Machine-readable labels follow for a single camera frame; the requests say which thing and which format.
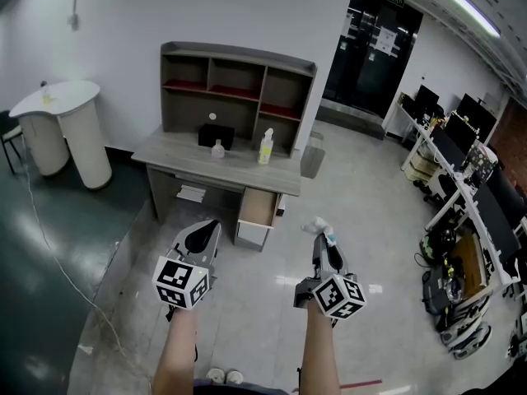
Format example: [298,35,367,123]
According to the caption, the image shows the yellow label spray bottle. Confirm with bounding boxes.
[257,128,275,165]

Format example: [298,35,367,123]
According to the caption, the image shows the person's dark shorts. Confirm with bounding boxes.
[192,378,290,395]

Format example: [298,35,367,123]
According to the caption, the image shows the white rounded table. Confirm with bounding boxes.
[8,80,114,190]

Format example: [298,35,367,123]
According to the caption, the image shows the black double door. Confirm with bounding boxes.
[321,0,425,119]

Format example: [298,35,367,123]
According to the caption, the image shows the pile of floor equipment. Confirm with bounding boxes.
[418,226,495,360]

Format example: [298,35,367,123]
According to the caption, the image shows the black chair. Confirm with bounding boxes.
[0,109,25,175]

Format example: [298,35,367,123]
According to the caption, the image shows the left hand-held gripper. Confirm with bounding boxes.
[152,219,223,313]

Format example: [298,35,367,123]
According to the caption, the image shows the long white office desk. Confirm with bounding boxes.
[385,100,527,294]

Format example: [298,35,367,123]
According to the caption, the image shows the person's white shoes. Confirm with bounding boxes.
[206,367,243,385]

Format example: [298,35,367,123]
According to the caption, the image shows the black monitor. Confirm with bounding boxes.
[455,92,498,140]
[429,124,471,173]
[472,180,521,265]
[413,83,441,117]

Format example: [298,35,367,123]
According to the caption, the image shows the white floor cable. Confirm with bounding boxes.
[23,166,166,388]

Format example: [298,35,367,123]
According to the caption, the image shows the wooden desk drawer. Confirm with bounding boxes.
[237,186,283,230]

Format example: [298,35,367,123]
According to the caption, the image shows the grey wooden desk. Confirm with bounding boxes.
[131,126,302,253]

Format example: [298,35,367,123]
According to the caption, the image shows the grey trash bin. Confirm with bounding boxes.
[301,131,327,179]

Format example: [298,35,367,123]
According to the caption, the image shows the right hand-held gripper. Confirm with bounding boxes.
[294,233,367,327]

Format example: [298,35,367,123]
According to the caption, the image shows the grey door ramp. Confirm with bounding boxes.
[315,98,386,140]

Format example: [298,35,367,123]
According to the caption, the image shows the person's left forearm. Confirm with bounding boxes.
[151,305,201,395]

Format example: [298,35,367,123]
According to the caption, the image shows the person's right forearm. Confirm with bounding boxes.
[301,302,343,395]

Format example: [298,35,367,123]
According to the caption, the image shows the stack of white papers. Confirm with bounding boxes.
[175,183,208,204]

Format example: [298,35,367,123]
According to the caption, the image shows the black box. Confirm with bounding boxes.
[198,123,236,151]

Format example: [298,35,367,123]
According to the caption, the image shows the grey desk hutch shelf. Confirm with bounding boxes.
[159,41,318,159]

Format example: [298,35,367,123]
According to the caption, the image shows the white item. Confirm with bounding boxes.
[300,216,338,246]

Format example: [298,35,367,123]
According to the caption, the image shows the ceiling light strip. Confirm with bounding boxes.
[418,0,502,37]

